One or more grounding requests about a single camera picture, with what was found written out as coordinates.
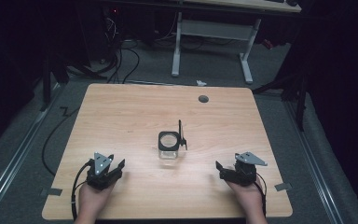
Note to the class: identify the clear jar with black lid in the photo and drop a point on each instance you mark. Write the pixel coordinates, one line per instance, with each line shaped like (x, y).
(168, 143)

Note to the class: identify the person's left hand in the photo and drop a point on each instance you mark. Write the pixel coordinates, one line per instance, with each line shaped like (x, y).
(93, 199)

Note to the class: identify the grey tape piece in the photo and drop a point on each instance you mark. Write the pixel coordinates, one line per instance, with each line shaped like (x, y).
(283, 186)
(51, 192)

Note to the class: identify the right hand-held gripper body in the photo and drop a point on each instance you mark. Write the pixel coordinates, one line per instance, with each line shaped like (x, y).
(244, 174)

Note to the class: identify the metal floor rail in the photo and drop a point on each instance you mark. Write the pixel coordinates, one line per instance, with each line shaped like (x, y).
(15, 155)
(313, 161)

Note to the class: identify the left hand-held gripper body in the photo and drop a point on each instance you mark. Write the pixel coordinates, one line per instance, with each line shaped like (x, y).
(101, 177)

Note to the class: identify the white-framed desk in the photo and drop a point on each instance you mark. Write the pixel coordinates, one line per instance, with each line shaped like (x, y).
(214, 29)

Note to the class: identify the white scrap on floor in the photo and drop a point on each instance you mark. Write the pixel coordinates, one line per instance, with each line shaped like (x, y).
(201, 82)

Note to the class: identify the black metal stand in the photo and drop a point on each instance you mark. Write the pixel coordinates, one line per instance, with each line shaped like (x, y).
(51, 71)
(292, 87)

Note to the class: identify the person's right hand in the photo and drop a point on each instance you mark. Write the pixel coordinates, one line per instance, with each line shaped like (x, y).
(247, 197)

